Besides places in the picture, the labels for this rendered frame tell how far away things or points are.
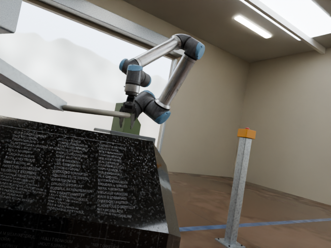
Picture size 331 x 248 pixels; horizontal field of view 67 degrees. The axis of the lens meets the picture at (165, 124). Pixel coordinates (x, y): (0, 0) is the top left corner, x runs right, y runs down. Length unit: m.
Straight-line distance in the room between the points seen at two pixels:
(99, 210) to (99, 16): 5.58
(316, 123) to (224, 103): 2.67
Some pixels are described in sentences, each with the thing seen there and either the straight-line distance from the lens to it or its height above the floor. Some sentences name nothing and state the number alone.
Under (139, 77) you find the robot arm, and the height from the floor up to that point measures 1.18.
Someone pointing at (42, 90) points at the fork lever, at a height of 0.97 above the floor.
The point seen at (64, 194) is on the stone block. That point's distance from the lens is 0.73.
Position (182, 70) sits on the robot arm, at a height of 1.40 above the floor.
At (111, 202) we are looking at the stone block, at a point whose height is 0.65.
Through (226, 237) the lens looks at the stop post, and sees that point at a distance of 2.62.
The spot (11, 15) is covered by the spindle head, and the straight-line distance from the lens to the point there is 1.12.
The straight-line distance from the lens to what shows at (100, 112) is 1.28.
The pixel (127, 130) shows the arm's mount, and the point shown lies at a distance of 2.03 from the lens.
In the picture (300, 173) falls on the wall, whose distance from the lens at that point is 7.65.
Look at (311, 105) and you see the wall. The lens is 7.79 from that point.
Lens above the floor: 0.85
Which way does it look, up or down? 4 degrees up
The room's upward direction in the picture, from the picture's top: 10 degrees clockwise
